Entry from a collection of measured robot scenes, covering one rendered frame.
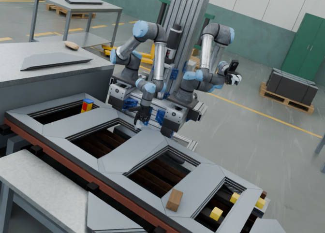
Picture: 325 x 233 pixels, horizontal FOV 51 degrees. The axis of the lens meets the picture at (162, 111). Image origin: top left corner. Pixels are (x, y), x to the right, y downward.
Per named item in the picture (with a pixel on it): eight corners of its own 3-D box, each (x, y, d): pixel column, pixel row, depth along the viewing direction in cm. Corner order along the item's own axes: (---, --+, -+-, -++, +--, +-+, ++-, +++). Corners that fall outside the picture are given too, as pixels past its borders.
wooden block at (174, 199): (176, 212, 173) (179, 205, 171) (165, 208, 174) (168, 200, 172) (180, 199, 184) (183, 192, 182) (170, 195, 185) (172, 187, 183)
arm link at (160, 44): (163, 27, 252) (159, 92, 254) (150, 24, 246) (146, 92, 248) (172, 24, 243) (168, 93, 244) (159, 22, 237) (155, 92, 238)
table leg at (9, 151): (2, 222, 242) (14, 142, 216) (-3, 217, 244) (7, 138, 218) (9, 218, 247) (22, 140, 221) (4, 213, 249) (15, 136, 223)
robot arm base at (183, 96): (177, 93, 283) (181, 82, 280) (193, 100, 281) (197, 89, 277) (172, 97, 270) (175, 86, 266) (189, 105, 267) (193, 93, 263)
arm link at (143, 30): (125, 68, 278) (160, 35, 235) (108, 66, 270) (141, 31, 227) (123, 55, 281) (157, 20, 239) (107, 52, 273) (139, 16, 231)
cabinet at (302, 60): (279, 73, 1068) (306, 12, 994) (279, 71, 1111) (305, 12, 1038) (310, 85, 1049) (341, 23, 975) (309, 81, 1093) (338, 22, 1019)
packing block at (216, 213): (217, 221, 189) (219, 216, 187) (209, 216, 191) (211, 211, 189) (220, 216, 194) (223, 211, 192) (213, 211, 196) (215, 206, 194)
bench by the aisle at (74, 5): (60, 65, 563) (71, 6, 525) (26, 50, 578) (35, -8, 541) (111, 52, 724) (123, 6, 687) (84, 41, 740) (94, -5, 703)
